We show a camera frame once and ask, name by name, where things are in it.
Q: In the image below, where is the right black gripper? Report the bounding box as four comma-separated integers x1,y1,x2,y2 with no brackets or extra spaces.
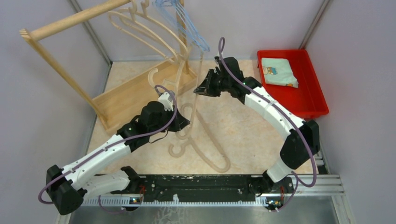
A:
195,69,231,98

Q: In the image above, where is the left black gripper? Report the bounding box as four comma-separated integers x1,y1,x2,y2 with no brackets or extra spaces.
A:
149,105,190,136

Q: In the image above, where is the beige plastic hanger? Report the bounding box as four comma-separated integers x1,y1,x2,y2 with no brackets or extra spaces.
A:
107,0,191,64
148,53,203,140
107,0,181,64
168,103,231,174

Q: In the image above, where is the blue wire hanger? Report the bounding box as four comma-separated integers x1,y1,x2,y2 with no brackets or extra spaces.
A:
156,0,205,53
153,0,202,55
173,0,210,52
161,0,208,53

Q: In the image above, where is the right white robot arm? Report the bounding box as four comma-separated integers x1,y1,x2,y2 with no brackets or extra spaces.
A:
194,56,320,193

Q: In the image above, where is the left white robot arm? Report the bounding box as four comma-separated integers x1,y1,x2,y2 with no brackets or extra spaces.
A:
45,92,191,215

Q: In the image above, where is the wooden clothes rack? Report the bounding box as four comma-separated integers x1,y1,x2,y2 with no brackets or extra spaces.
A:
20,0,197,134

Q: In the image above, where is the folded light green cloth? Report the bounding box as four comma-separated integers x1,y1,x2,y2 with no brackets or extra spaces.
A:
261,57,298,88

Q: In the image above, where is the red plastic bin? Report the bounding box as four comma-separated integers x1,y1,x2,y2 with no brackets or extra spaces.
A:
257,49,329,119

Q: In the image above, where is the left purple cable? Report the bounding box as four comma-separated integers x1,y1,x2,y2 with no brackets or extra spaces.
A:
38,85,178,215

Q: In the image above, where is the purple cable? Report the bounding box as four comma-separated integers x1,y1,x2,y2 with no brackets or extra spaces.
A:
38,85,178,215
218,37,318,212

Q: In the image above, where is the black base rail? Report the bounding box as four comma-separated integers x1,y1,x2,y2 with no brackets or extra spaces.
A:
99,174,295,205

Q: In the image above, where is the white cable duct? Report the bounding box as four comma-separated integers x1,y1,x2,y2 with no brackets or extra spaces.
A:
82,195,281,208

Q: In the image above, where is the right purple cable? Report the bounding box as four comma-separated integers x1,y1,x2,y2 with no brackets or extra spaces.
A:
218,37,318,212

